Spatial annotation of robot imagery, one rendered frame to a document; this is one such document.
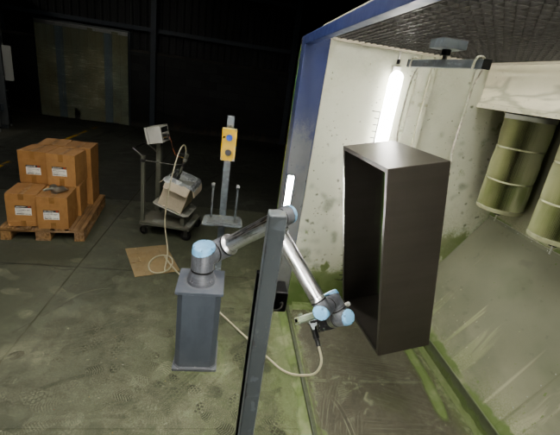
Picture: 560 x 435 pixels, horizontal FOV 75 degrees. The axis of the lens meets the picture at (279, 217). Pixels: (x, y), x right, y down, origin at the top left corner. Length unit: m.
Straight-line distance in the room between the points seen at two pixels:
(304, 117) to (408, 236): 1.28
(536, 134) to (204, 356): 2.76
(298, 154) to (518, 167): 1.58
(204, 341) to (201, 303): 0.31
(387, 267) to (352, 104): 1.36
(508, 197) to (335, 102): 1.47
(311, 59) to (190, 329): 2.06
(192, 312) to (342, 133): 1.72
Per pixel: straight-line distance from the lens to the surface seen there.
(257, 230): 2.28
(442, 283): 3.60
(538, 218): 2.83
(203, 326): 2.60
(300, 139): 2.92
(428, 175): 2.04
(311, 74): 2.89
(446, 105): 3.28
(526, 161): 3.17
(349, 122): 2.98
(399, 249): 2.13
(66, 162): 4.73
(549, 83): 2.93
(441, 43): 2.24
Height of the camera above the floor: 1.98
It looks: 21 degrees down
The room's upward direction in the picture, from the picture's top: 8 degrees clockwise
